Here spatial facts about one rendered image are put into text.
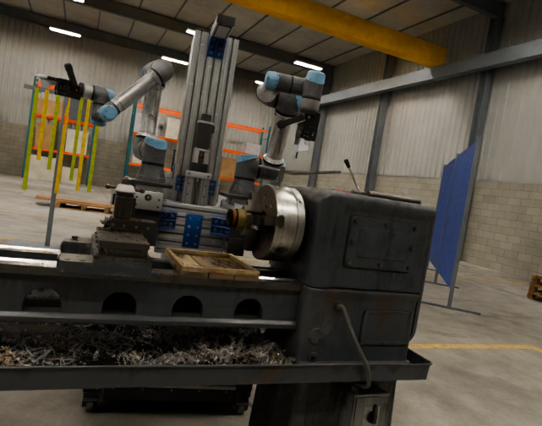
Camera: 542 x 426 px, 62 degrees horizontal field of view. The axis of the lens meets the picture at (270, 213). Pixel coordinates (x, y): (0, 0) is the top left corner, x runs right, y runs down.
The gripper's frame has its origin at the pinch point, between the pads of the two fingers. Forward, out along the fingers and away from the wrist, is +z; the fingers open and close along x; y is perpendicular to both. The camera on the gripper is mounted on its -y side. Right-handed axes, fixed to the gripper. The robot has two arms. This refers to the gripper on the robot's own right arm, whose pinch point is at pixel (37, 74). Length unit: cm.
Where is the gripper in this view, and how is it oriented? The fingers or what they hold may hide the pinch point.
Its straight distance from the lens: 246.2
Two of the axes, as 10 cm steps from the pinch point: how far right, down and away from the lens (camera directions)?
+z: -7.9, -0.9, -6.0
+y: -2.2, 9.6, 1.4
